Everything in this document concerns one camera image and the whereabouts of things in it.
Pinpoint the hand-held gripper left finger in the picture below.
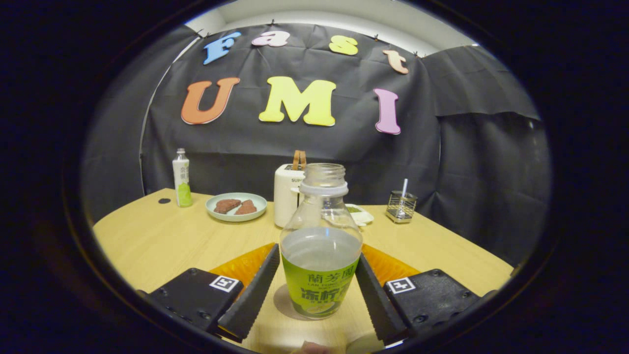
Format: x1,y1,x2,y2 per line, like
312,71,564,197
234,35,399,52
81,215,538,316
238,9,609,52
143,242,281,344

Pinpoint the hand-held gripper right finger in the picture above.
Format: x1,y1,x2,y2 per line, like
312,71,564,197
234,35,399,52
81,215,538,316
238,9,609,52
355,243,485,346

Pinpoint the green label juice bottle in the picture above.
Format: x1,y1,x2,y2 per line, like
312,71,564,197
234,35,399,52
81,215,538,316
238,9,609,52
279,163,364,320

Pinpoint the tall white green bottle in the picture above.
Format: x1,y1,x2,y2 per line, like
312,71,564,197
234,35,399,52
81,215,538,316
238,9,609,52
172,148,193,208

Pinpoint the pale green plate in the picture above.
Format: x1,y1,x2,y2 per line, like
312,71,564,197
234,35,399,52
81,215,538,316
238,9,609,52
205,192,268,223

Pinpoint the white divided sauce dish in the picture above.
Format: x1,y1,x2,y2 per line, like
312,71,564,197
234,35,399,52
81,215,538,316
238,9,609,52
345,203,374,227

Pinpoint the white toaster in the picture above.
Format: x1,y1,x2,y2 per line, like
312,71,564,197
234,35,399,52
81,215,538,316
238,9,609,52
274,164,308,229

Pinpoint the wooden table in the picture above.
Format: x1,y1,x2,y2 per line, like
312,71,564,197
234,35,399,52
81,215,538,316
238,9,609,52
92,188,514,354

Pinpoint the wire mesh holder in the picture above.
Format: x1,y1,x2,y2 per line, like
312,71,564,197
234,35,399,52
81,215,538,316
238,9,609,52
385,190,418,224

